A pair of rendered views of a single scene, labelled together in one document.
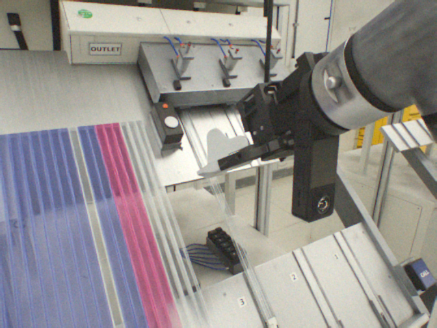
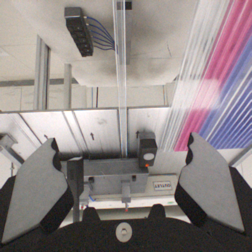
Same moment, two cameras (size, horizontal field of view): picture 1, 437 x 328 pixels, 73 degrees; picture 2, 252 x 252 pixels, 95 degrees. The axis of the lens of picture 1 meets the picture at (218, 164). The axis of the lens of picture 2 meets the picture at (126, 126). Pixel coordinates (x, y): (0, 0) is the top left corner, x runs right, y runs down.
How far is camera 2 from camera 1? 0.37 m
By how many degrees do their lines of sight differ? 34
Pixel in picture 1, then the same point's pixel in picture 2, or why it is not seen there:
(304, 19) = (6, 171)
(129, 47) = (149, 187)
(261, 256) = (48, 17)
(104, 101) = (171, 159)
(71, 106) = not seen: hidden behind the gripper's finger
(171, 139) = (150, 143)
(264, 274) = not seen: outside the picture
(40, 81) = not seen: hidden behind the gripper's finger
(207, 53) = (100, 191)
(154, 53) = (139, 189)
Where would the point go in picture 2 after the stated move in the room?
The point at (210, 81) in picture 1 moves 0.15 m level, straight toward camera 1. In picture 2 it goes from (105, 179) to (138, 207)
